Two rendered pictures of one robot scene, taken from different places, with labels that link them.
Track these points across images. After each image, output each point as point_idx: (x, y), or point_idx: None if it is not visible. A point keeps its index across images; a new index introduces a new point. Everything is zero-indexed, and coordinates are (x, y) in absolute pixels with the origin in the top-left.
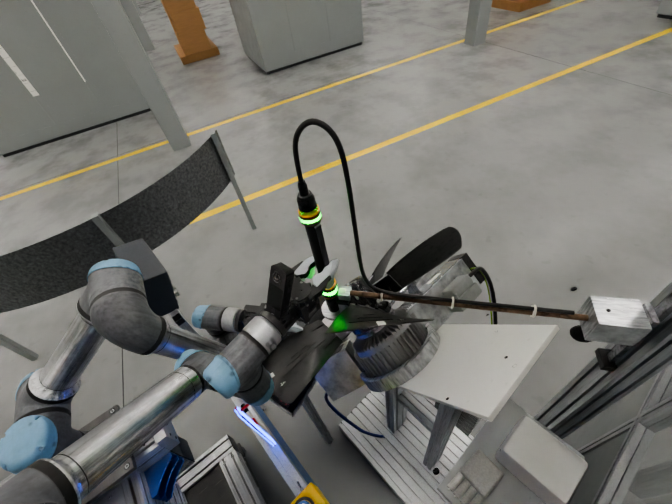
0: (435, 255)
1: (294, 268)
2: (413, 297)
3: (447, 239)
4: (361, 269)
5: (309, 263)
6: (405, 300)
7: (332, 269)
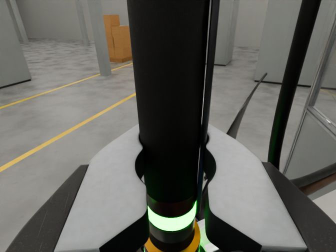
0: (235, 135)
1: (49, 217)
2: (335, 170)
3: (246, 106)
4: (286, 124)
5: (127, 159)
6: (323, 185)
7: (239, 142)
